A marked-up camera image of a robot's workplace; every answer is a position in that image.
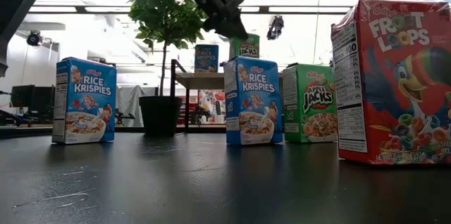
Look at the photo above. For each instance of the potted green plant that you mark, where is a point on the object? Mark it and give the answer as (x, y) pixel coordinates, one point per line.
(165, 16)

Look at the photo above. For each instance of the wooden shelf with black legs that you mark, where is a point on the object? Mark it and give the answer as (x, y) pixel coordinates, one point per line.
(201, 80)

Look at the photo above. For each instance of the floral patterned cloth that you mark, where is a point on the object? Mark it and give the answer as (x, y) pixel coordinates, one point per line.
(209, 102)

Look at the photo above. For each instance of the black computer monitor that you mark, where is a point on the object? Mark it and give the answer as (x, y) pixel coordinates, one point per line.
(31, 99)

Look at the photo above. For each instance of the black background robot arm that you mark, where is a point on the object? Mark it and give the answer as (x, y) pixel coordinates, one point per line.
(201, 115)

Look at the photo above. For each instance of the blue Rice Krispies cereal box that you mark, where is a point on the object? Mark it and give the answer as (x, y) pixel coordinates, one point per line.
(84, 100)
(206, 58)
(253, 100)

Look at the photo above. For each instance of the black overhead camera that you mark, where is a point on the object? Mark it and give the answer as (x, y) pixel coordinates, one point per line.
(275, 26)

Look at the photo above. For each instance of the black round ceiling camera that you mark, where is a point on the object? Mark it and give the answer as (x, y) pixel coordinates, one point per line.
(34, 38)

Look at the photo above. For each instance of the red Froot Loops cereal box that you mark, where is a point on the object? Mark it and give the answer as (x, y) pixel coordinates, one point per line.
(394, 86)

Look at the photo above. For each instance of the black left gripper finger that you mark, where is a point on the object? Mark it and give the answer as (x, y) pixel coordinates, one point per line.
(232, 26)

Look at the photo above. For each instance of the green Apple Jacks cereal box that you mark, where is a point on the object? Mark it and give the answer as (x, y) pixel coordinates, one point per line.
(248, 49)
(310, 104)

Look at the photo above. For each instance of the white draped cloth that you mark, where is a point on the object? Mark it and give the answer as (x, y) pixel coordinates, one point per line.
(130, 104)

